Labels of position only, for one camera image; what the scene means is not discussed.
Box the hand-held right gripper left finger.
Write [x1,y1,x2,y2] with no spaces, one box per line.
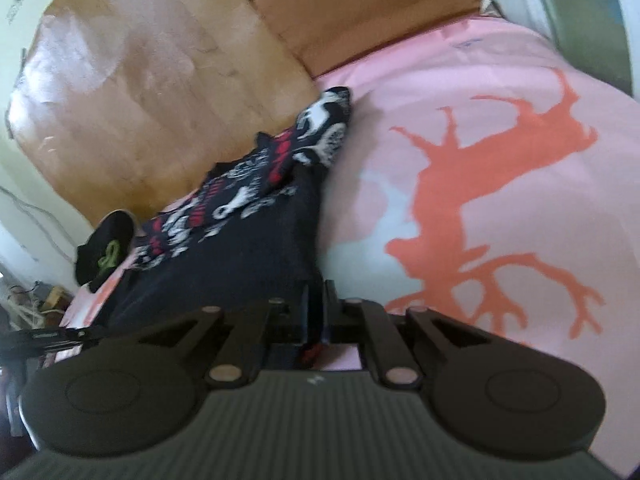
[139,284,310,387]

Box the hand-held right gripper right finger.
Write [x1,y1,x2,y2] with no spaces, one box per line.
[322,280,482,389]

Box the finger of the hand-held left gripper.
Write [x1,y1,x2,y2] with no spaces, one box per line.
[0,326,108,357]

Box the navy knit deer sweater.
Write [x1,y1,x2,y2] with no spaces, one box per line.
[94,86,355,367]

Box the black cloth with green print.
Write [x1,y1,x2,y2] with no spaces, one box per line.
[74,210,137,285]

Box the pink printed bedsheet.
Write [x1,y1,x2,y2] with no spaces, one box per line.
[47,16,640,478]

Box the wooden headboard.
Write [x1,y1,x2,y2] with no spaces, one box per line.
[6,0,322,231]

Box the brown mesh cushion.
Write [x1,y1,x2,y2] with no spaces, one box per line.
[249,0,490,79]

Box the thin wall cable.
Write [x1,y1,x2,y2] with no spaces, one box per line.
[0,185,76,267]

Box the white window frame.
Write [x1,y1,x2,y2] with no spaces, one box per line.
[472,0,640,97]

